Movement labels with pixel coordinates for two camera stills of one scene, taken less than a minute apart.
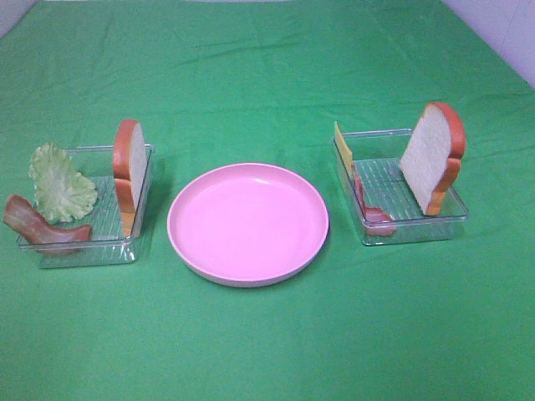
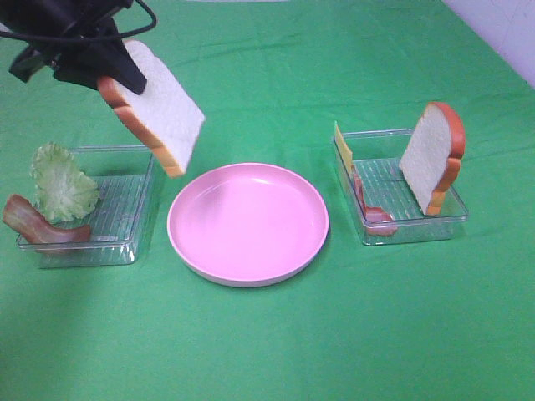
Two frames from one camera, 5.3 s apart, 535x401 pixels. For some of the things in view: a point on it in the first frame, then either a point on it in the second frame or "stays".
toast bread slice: x=129 y=168 → x=165 y=120
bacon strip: x=20 y=215 stays
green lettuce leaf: x=62 y=194 stays
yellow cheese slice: x=343 y=149 stays
